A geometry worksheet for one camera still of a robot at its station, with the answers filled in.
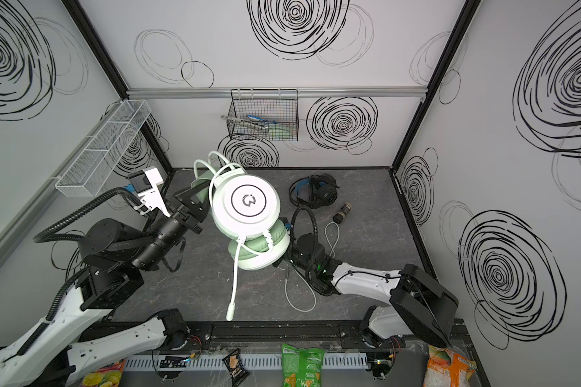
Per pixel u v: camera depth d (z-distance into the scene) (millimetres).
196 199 473
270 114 889
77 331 405
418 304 423
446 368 654
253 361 705
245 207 335
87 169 735
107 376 644
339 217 1003
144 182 400
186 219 423
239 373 667
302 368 654
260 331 753
